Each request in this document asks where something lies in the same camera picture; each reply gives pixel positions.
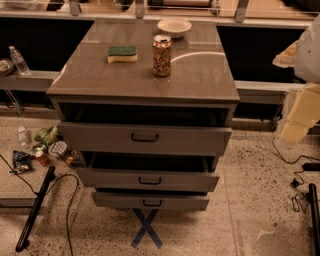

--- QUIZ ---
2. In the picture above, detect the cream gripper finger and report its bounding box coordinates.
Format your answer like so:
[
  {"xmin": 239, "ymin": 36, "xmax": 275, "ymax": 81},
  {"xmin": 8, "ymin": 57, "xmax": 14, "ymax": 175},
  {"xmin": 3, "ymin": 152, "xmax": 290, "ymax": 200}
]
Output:
[{"xmin": 279, "ymin": 83, "xmax": 320, "ymax": 144}]

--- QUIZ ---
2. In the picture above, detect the orange soda can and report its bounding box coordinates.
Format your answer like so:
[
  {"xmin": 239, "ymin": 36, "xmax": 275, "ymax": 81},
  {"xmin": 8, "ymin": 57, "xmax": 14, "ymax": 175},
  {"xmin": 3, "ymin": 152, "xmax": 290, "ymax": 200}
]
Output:
[{"xmin": 153, "ymin": 34, "xmax": 172, "ymax": 77}]

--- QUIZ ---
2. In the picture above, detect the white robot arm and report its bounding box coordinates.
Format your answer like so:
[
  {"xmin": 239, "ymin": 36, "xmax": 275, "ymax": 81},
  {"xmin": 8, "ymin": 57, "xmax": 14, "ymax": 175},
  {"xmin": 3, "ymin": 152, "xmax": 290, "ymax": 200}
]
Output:
[{"xmin": 280, "ymin": 23, "xmax": 320, "ymax": 143}]

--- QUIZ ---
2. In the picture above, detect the red can on floor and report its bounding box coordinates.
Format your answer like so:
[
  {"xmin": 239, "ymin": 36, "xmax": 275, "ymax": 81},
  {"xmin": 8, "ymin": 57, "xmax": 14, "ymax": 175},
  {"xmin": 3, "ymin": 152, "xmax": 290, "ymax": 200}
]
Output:
[{"xmin": 35, "ymin": 151, "xmax": 50, "ymax": 166}]

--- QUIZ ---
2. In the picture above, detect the black bar right floor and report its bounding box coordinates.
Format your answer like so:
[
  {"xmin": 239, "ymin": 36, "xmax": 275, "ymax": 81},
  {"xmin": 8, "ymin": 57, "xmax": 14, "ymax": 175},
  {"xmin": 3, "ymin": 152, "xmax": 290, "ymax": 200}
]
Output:
[{"xmin": 307, "ymin": 183, "xmax": 320, "ymax": 256}]

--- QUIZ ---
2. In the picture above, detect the black bar floor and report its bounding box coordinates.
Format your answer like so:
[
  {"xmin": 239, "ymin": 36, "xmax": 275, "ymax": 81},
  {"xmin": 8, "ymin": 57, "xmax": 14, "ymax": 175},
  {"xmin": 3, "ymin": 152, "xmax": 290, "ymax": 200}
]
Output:
[
  {"xmin": 307, "ymin": 183, "xmax": 320, "ymax": 256},
  {"xmin": 15, "ymin": 166, "xmax": 55, "ymax": 252}
]

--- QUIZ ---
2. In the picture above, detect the bottom grey drawer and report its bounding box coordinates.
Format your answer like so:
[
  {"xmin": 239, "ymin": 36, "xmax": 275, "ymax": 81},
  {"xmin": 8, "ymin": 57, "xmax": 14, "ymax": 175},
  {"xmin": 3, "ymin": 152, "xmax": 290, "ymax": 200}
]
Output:
[{"xmin": 92, "ymin": 192, "xmax": 209, "ymax": 211}]

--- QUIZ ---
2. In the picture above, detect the grey drawer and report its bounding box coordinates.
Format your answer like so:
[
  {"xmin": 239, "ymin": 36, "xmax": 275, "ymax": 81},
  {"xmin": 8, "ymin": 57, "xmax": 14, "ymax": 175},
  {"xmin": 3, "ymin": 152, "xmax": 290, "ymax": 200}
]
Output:
[
  {"xmin": 76, "ymin": 168, "xmax": 219, "ymax": 192},
  {"xmin": 58, "ymin": 122, "xmax": 231, "ymax": 156},
  {"xmin": 92, "ymin": 192, "xmax": 209, "ymax": 211}
]

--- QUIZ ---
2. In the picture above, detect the white bowl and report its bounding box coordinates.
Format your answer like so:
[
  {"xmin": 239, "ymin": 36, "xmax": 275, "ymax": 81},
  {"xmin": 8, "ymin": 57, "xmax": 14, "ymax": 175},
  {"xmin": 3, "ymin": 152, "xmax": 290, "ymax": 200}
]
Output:
[{"xmin": 157, "ymin": 19, "xmax": 192, "ymax": 39}]

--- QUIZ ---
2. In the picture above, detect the grey drawer cabinet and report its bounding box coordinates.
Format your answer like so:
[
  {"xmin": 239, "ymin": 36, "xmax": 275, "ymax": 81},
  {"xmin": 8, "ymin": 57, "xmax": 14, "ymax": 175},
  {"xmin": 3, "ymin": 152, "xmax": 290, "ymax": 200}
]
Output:
[{"xmin": 47, "ymin": 19, "xmax": 239, "ymax": 196}]

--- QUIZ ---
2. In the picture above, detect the green yellow sponge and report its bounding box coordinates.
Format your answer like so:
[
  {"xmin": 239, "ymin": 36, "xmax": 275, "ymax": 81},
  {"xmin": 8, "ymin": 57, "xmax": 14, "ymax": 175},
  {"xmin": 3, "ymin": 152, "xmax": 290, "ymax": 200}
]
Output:
[{"xmin": 107, "ymin": 46, "xmax": 138, "ymax": 63}]

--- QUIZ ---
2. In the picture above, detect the top grey drawer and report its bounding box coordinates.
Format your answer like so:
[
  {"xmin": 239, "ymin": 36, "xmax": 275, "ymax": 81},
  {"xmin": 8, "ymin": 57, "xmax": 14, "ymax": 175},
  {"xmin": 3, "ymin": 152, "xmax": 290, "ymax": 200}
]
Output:
[{"xmin": 58, "ymin": 122, "xmax": 231, "ymax": 156}]

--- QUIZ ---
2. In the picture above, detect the middle grey drawer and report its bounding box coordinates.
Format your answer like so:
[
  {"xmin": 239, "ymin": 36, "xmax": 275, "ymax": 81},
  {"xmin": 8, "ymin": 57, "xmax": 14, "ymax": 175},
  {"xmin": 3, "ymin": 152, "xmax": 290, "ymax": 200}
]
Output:
[{"xmin": 76, "ymin": 168, "xmax": 219, "ymax": 192}]

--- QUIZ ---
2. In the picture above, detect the white patterned cup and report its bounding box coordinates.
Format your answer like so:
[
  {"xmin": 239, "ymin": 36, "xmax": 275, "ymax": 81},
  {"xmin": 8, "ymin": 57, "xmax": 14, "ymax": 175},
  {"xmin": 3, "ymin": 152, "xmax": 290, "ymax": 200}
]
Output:
[{"xmin": 48, "ymin": 141, "xmax": 67, "ymax": 157}]

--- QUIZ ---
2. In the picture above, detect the green snack bag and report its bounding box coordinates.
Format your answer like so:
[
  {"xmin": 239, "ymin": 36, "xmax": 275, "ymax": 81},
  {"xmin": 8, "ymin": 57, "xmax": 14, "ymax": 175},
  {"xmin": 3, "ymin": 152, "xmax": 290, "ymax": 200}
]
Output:
[{"xmin": 34, "ymin": 126, "xmax": 60, "ymax": 146}]

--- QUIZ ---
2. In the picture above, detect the black bar left floor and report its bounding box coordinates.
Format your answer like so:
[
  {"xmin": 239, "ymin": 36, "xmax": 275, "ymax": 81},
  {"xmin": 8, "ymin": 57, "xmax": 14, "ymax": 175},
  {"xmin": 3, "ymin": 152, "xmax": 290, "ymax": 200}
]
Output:
[{"xmin": 15, "ymin": 166, "xmax": 55, "ymax": 252}]

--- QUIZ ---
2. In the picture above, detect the small bottle on floor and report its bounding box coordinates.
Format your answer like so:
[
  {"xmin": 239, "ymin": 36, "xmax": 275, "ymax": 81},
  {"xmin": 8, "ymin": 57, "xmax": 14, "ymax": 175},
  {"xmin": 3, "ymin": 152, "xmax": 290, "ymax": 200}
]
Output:
[{"xmin": 18, "ymin": 126, "xmax": 29, "ymax": 146}]

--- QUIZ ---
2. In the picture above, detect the clear water bottle on ledge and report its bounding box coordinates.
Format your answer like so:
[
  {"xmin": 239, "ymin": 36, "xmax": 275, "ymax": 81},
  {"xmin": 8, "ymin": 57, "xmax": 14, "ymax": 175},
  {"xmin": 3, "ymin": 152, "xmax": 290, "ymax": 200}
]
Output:
[{"xmin": 9, "ymin": 46, "xmax": 31, "ymax": 75}]

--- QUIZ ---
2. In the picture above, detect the dark blue snack bag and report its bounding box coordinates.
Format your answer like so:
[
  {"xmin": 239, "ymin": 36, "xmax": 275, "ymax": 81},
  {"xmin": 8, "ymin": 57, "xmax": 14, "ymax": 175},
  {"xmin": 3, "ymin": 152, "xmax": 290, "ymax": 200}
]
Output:
[{"xmin": 12, "ymin": 150, "xmax": 32, "ymax": 173}]

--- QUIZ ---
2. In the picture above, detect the bowl on left ledge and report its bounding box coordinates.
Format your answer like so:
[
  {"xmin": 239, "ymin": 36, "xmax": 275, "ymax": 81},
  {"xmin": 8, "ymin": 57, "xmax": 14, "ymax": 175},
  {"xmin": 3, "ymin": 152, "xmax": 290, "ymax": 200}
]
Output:
[{"xmin": 0, "ymin": 59, "xmax": 15, "ymax": 77}]

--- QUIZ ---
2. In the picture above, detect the black cable right floor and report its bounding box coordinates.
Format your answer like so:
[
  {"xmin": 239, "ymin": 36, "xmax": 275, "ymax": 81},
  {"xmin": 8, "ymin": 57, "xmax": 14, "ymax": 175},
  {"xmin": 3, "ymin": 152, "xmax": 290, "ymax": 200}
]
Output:
[{"xmin": 271, "ymin": 134, "xmax": 320, "ymax": 214}]

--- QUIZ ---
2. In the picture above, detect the black cable floor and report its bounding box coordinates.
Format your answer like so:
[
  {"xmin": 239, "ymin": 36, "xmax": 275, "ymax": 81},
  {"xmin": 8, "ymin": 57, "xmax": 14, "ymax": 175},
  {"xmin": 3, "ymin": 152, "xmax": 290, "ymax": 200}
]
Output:
[
  {"xmin": 271, "ymin": 134, "xmax": 320, "ymax": 214},
  {"xmin": 0, "ymin": 153, "xmax": 81, "ymax": 256}
]

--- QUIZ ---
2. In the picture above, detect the black cable left floor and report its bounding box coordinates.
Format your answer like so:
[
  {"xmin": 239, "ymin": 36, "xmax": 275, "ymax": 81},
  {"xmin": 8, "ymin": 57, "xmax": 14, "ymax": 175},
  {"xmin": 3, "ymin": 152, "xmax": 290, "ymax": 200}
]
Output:
[{"xmin": 0, "ymin": 153, "xmax": 81, "ymax": 256}]

